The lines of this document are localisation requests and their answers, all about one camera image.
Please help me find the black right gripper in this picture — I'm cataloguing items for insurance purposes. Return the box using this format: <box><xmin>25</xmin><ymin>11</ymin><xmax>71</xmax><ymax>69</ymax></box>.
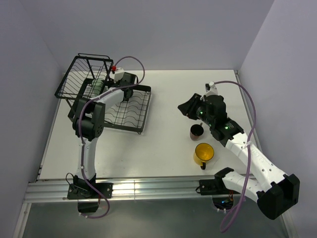
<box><xmin>178</xmin><ymin>93</ymin><xmax>214</xmax><ymax>126</ymax></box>

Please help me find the dark maroon mug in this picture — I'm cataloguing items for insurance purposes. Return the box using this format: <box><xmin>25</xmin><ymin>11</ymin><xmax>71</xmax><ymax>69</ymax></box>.
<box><xmin>190</xmin><ymin>122</ymin><xmax>204</xmax><ymax>141</ymax></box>

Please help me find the pale green cup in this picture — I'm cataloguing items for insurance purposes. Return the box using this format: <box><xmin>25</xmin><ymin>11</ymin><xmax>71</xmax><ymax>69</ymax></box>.
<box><xmin>90</xmin><ymin>79</ymin><xmax>104</xmax><ymax>97</ymax></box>

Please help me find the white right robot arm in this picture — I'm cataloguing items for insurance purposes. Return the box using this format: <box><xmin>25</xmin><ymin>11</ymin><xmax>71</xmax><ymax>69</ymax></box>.
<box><xmin>177</xmin><ymin>94</ymin><xmax>300</xmax><ymax>220</ymax></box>

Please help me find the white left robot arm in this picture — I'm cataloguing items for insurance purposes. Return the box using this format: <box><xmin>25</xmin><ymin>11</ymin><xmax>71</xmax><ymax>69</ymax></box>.
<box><xmin>68</xmin><ymin>70</ymin><xmax>140</xmax><ymax>199</ymax></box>

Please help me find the yellow mug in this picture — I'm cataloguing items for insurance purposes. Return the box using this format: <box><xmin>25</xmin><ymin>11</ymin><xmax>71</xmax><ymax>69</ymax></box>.
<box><xmin>193</xmin><ymin>143</ymin><xmax>214</xmax><ymax>170</ymax></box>

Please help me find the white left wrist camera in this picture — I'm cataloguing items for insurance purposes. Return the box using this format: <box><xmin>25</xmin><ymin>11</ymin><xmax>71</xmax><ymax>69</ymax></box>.
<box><xmin>109</xmin><ymin>65</ymin><xmax>124</xmax><ymax>82</ymax></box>

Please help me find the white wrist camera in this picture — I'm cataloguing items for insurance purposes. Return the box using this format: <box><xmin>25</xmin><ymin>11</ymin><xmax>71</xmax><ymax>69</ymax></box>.
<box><xmin>109</xmin><ymin>65</ymin><xmax>124</xmax><ymax>82</ymax></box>
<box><xmin>201</xmin><ymin>81</ymin><xmax>218</xmax><ymax>101</ymax></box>

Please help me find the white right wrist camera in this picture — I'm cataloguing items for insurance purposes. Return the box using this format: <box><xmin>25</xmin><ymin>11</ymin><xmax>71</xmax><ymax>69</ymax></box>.
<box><xmin>201</xmin><ymin>81</ymin><xmax>218</xmax><ymax>101</ymax></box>

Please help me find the black wire dish rack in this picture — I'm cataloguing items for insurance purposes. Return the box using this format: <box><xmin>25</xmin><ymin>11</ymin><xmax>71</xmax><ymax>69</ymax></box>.
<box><xmin>54</xmin><ymin>53</ymin><xmax>151</xmax><ymax>133</ymax></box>

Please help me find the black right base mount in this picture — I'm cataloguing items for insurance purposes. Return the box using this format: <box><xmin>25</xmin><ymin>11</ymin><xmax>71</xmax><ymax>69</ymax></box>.
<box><xmin>195</xmin><ymin>179</ymin><xmax>223</xmax><ymax>195</ymax></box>

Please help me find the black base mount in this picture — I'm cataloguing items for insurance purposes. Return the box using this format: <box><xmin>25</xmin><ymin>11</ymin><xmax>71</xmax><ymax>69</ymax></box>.
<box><xmin>195</xmin><ymin>179</ymin><xmax>223</xmax><ymax>195</ymax></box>
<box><xmin>67</xmin><ymin>175</ymin><xmax>113</xmax><ymax>200</ymax></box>

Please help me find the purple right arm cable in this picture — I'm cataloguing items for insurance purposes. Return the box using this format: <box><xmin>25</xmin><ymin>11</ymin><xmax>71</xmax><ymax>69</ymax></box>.
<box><xmin>215</xmin><ymin>80</ymin><xmax>257</xmax><ymax>233</ymax></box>

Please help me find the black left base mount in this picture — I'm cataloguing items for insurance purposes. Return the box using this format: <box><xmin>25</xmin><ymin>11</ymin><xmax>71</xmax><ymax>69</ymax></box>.
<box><xmin>67</xmin><ymin>175</ymin><xmax>113</xmax><ymax>200</ymax></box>

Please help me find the aluminium mounting rail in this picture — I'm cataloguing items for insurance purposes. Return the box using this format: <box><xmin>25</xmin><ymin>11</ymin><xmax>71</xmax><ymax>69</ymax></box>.
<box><xmin>24</xmin><ymin>173</ymin><xmax>258</xmax><ymax>204</ymax></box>

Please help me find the black box under rail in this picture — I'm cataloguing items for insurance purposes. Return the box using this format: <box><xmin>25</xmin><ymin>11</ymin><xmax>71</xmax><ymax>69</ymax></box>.
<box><xmin>77</xmin><ymin>202</ymin><xmax>99</xmax><ymax>214</ymax></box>

